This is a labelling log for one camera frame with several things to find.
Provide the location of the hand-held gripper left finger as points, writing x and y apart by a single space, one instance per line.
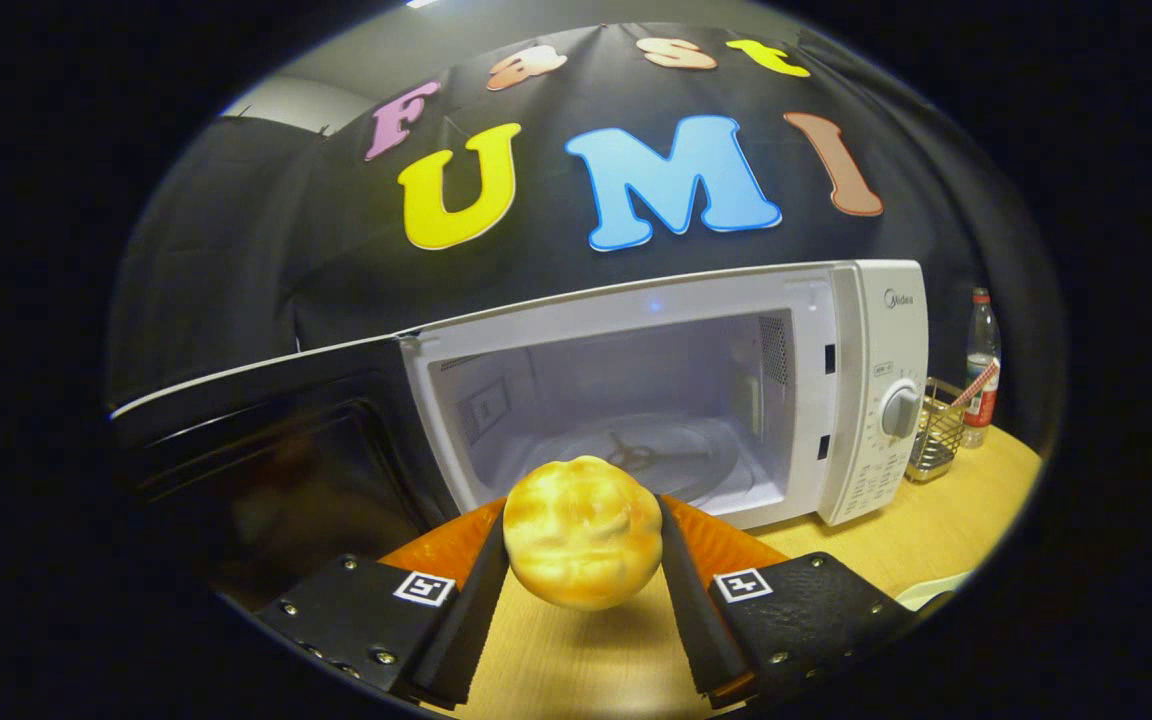
466 630

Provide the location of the clear bottle red label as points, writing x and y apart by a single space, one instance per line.
981 350

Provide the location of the white microwave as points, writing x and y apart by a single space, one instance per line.
866 400

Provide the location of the golden bread bun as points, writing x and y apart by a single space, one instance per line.
581 535

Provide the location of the red white striped straw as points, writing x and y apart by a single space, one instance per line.
976 383

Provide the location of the black backdrop cloth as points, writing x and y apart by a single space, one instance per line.
286 250

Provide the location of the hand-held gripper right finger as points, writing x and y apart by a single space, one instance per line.
701 630

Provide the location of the pale square plate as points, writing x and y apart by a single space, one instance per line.
931 590

